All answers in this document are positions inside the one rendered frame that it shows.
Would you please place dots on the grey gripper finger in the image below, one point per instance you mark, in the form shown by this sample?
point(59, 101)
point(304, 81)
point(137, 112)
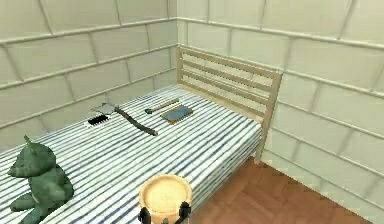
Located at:
point(184, 210)
point(144, 216)

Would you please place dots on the tan wooden bowl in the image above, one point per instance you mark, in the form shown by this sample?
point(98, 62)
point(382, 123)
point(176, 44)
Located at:
point(165, 195)

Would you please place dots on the striped bed with wooden headboard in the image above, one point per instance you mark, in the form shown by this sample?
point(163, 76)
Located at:
point(206, 140)

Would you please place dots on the blue book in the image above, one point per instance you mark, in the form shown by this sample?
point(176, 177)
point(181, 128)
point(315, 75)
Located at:
point(176, 114)

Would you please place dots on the black and white phone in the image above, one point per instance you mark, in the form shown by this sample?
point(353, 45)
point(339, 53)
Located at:
point(97, 120)

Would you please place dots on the green teddy bear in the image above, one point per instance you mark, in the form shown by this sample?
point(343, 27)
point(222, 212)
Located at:
point(43, 181)

